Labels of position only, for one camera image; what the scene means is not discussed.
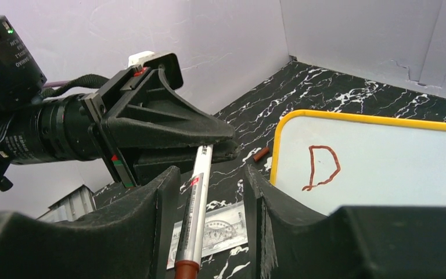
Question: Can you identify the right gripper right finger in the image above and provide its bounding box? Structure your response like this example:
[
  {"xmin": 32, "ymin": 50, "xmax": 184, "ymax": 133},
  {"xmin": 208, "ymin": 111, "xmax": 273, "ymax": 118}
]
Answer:
[{"xmin": 243, "ymin": 165, "xmax": 446, "ymax": 278}]

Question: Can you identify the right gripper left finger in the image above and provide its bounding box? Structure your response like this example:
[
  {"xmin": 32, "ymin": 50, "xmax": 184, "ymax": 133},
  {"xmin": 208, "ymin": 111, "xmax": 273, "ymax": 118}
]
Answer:
[{"xmin": 0, "ymin": 166, "xmax": 181, "ymax": 278}]

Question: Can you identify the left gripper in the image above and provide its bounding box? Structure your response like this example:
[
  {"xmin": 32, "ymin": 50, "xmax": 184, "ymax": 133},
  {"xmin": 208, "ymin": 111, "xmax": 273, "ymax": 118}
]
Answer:
[{"xmin": 40, "ymin": 52, "xmax": 240, "ymax": 188}]

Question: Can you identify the white whiteboard marker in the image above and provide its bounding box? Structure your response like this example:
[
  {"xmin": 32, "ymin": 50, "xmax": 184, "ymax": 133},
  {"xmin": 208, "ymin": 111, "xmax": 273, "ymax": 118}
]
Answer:
[{"xmin": 174, "ymin": 145, "xmax": 213, "ymax": 279}]

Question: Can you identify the yellow framed whiteboard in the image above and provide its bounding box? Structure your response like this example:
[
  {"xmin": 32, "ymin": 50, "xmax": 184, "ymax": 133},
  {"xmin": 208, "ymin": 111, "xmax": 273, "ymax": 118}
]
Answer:
[{"xmin": 270, "ymin": 109, "xmax": 446, "ymax": 215}]

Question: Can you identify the red marker cap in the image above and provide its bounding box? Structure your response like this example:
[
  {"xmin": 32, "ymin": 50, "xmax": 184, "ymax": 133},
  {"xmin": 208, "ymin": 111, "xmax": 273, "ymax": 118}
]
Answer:
[{"xmin": 253, "ymin": 146, "xmax": 269, "ymax": 162}]

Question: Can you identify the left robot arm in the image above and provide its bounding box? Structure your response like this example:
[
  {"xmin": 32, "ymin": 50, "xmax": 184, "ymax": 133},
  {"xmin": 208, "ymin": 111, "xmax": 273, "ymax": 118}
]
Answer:
[{"xmin": 0, "ymin": 15, "xmax": 240, "ymax": 191}]

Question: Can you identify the flat packaged ruler set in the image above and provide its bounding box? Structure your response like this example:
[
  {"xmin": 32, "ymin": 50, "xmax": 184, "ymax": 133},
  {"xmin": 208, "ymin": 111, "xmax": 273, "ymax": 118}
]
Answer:
[{"xmin": 166, "ymin": 201, "xmax": 249, "ymax": 270}]

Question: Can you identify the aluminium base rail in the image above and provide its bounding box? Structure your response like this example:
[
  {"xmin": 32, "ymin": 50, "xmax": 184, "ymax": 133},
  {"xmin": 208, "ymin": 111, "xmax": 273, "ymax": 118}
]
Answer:
[{"xmin": 38, "ymin": 185, "xmax": 96, "ymax": 223}]

